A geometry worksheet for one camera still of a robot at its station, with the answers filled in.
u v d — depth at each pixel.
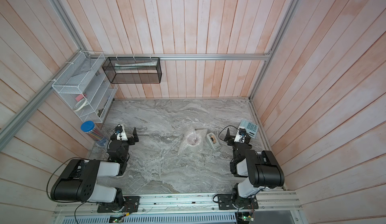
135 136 0.82
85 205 0.66
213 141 0.92
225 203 0.73
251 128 1.01
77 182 0.44
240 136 0.75
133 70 1.02
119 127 0.76
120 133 0.74
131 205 0.73
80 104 0.82
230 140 0.80
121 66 0.90
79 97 0.82
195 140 0.88
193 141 0.88
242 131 0.73
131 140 0.81
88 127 0.80
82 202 0.66
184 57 0.98
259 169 0.46
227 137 0.82
